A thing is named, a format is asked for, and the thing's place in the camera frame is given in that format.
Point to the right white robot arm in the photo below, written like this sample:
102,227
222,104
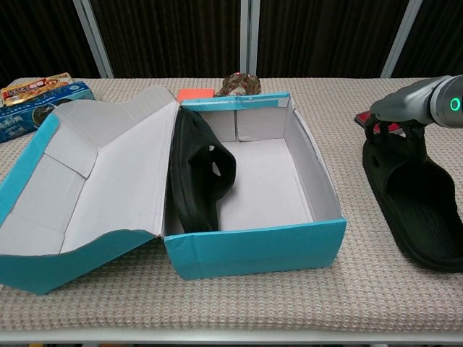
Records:
445,101

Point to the crumpled foil snack wrapper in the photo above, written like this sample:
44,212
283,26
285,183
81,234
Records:
240,85

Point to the beige woven table cloth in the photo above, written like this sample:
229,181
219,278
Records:
231,311

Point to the white blue shoebox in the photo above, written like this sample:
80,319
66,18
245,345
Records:
253,253

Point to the yellow orange snack packet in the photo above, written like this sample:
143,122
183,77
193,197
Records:
32,90

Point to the black slipper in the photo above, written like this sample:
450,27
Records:
427,217
195,195

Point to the grey metal partition post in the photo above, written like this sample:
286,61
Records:
249,36
401,36
92,36

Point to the blue cookie package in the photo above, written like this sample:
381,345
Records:
21,123

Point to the red flat stamp pad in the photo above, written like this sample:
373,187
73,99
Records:
392,129

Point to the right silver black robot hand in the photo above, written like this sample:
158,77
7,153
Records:
405,105

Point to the orange sticky note block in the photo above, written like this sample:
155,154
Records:
195,94

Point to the dark ribbed partition panel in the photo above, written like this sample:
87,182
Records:
325,36
36,36
441,36
173,36

